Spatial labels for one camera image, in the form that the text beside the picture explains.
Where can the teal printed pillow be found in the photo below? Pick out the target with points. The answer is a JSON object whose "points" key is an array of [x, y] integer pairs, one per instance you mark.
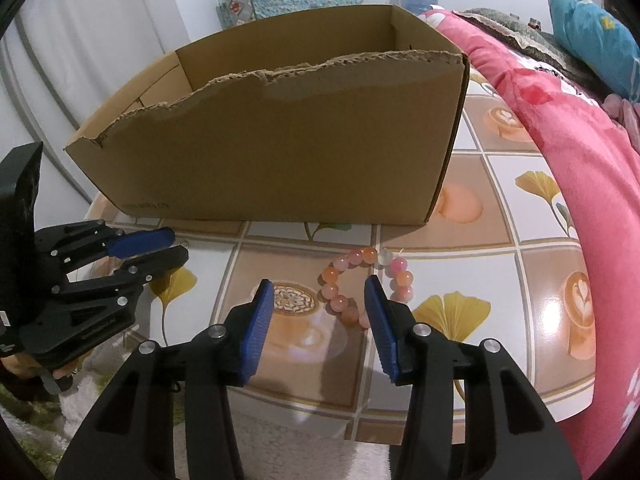
{"points": [[590, 30]]}

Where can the pink floral blanket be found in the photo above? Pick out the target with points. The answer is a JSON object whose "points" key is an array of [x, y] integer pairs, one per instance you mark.
{"points": [[575, 160]]}

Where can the grey green lace-edged cloth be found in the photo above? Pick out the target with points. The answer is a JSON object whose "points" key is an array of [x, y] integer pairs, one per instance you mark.
{"points": [[505, 22]]}

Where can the white panelled cabinet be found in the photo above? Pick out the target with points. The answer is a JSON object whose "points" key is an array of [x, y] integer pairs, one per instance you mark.
{"points": [[100, 35]]}

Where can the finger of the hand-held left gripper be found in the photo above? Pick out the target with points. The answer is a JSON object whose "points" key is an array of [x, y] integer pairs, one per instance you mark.
{"points": [[160, 262], [142, 241]]}

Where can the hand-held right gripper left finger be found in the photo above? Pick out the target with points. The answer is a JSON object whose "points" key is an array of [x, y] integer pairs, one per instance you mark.
{"points": [[257, 332]]}

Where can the person's left hand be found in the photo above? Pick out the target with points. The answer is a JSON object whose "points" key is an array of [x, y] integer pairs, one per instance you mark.
{"points": [[20, 366]]}

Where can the light pink cloth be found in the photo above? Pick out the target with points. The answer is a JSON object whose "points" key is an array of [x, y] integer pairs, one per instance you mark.
{"points": [[625, 107]]}

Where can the white fluffy rug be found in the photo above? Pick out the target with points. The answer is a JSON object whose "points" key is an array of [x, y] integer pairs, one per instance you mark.
{"points": [[300, 450]]}

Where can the brown cardboard box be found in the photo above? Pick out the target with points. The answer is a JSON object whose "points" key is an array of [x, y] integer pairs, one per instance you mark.
{"points": [[300, 150]]}

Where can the green fluffy rug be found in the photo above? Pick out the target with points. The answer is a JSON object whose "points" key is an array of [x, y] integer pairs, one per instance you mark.
{"points": [[20, 420]]}

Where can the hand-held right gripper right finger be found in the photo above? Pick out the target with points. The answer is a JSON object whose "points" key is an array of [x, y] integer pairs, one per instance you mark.
{"points": [[382, 327]]}

